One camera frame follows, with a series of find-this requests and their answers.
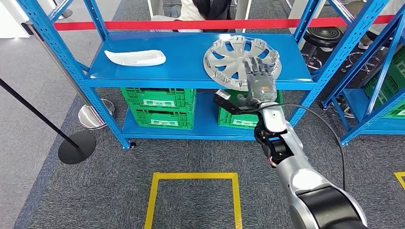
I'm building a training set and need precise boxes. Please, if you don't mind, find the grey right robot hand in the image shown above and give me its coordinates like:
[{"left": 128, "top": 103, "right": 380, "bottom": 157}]
[{"left": 237, "top": 57, "right": 278, "bottom": 106}]

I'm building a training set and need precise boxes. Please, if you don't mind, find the grey plastic wheel hubcap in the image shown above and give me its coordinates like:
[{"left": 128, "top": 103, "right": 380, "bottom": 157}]
[{"left": 203, "top": 35, "right": 282, "bottom": 92}]

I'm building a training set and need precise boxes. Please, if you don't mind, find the blue metal shelf rack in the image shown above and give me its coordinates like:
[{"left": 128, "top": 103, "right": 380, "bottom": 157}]
[
  {"left": 17, "top": 0, "right": 393, "bottom": 151},
  {"left": 321, "top": 9, "right": 405, "bottom": 147}
]

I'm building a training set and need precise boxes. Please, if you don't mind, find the black round stool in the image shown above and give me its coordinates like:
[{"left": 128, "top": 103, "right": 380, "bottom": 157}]
[{"left": 300, "top": 27, "right": 343, "bottom": 72}]

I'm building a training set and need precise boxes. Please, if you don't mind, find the red barrier belt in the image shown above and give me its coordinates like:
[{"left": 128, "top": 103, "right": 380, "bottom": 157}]
[{"left": 53, "top": 15, "right": 394, "bottom": 31}]

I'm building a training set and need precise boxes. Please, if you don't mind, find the swivel chair chrome base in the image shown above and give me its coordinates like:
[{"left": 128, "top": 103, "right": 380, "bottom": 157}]
[{"left": 343, "top": 50, "right": 380, "bottom": 75}]

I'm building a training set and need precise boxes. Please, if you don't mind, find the person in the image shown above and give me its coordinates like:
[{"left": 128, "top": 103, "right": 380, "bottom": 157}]
[
  {"left": 150, "top": 0, "right": 203, "bottom": 33},
  {"left": 346, "top": 0, "right": 405, "bottom": 50}
]

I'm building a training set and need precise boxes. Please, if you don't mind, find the white plastic mirror cover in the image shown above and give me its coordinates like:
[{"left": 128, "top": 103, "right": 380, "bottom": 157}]
[{"left": 104, "top": 49, "right": 167, "bottom": 67}]

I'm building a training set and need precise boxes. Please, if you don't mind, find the yellow floor tape square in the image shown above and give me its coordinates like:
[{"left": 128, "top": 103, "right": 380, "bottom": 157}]
[
  {"left": 394, "top": 171, "right": 405, "bottom": 190},
  {"left": 144, "top": 172, "right": 243, "bottom": 229}
]

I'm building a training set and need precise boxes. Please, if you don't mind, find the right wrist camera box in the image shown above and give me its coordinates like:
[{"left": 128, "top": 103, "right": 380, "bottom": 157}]
[{"left": 213, "top": 89, "right": 263, "bottom": 115}]

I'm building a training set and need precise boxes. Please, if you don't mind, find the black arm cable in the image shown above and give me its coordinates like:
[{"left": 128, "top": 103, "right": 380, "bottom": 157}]
[{"left": 253, "top": 103, "right": 346, "bottom": 191}]

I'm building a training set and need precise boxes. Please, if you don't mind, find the chrome stanchion post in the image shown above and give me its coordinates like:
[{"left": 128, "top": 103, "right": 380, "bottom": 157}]
[
  {"left": 50, "top": 0, "right": 73, "bottom": 20},
  {"left": 21, "top": 20, "right": 115, "bottom": 130}
]

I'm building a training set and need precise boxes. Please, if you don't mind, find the black stanchion post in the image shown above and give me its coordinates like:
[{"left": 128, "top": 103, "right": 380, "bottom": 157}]
[{"left": 0, "top": 77, "right": 96, "bottom": 165}]

